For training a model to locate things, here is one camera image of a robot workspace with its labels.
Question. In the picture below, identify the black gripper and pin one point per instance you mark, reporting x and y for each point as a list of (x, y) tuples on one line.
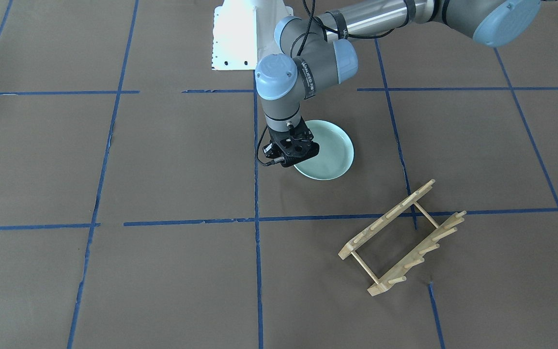
[(270, 148)]

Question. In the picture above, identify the light green round plate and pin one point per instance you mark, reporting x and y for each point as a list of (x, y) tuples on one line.
[(336, 153)]

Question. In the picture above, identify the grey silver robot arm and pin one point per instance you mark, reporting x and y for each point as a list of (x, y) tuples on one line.
[(317, 53)]

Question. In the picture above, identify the wooden dish rack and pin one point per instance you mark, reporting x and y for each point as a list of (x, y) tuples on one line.
[(400, 252)]

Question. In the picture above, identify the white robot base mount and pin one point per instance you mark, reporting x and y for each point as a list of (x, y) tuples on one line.
[(243, 32)]

